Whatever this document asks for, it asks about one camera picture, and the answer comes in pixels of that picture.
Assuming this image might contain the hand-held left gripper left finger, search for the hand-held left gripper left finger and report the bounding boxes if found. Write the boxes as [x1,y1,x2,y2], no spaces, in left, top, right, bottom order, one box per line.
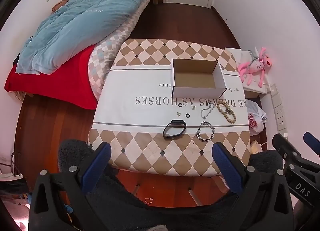
[28,142,112,231]

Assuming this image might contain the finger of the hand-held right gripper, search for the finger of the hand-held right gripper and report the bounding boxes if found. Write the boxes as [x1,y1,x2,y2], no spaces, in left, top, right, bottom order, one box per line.
[272,133,303,164]
[303,131,320,164]

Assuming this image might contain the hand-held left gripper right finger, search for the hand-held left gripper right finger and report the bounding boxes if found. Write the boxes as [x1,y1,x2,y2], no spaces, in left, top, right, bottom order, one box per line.
[212,142,294,231]

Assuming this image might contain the thick silver chain bracelet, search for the thick silver chain bracelet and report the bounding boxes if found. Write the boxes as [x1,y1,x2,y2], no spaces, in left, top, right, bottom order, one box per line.
[195,121,215,143]

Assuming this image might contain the wooden bead bracelet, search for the wooden bead bracelet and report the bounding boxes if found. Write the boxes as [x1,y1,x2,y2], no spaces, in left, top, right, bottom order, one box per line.
[216,101,237,123]

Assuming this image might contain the thin silver necklace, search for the thin silver necklace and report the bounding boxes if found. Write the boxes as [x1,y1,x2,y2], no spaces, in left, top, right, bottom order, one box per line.
[201,103,215,119]

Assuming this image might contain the black smartwatch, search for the black smartwatch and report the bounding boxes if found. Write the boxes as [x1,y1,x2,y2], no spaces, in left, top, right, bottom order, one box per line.
[163,119,187,139]

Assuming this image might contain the cardboard box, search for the cardboard box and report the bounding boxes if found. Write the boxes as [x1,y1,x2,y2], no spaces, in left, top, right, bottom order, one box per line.
[171,58,228,99]

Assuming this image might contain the dark fleece pants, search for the dark fleece pants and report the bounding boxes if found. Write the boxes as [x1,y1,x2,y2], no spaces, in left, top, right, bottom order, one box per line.
[58,139,285,231]

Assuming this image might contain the yellow packet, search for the yellow packet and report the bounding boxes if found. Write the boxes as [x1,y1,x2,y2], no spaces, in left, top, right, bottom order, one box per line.
[250,141,262,154]

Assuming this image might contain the white plastic bag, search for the white plastic bag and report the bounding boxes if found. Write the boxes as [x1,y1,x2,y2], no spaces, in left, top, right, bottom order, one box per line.
[247,100,267,136]

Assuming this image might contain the white cardboard carton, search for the white cardboard carton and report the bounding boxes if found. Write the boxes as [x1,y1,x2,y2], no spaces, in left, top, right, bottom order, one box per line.
[243,70,272,99]

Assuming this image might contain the pink plush toy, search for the pink plush toy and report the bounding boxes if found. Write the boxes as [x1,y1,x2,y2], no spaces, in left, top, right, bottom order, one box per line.
[237,47,273,88]

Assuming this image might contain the checkered printed tablecloth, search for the checkered printed tablecloth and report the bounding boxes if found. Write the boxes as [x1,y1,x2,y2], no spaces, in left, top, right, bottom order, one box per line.
[88,39,251,177]

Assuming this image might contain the red blanket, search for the red blanket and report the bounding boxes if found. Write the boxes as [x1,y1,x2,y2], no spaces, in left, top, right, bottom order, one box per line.
[4,44,99,110]

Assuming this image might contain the white flat box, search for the white flat box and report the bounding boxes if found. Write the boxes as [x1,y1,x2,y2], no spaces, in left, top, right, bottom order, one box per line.
[225,47,253,72]

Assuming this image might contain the light blue duvet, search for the light blue duvet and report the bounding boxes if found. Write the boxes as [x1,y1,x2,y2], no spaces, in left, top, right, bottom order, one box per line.
[15,0,165,75]

